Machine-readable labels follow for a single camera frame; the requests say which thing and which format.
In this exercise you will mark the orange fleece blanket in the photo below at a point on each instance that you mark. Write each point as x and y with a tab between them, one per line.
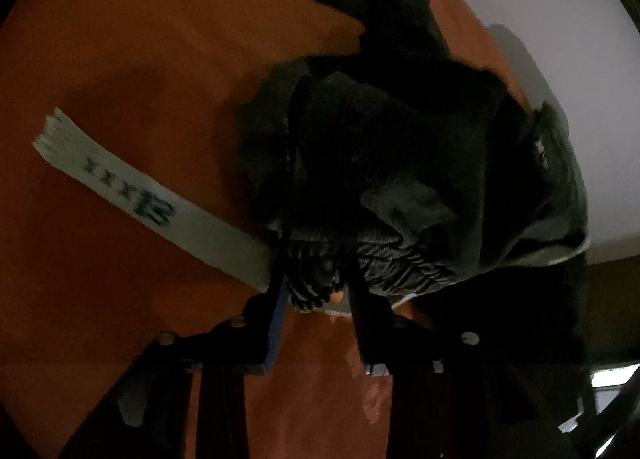
150	39

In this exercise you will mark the brown wooden panel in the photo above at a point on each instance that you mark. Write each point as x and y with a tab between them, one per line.
617	309

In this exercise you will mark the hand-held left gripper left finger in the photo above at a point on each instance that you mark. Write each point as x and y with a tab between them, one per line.
277	324

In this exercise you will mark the dark pants with elastic waistband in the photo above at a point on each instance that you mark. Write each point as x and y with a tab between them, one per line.
400	139

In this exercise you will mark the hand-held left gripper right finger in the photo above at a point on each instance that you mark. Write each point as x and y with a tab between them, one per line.
367	339

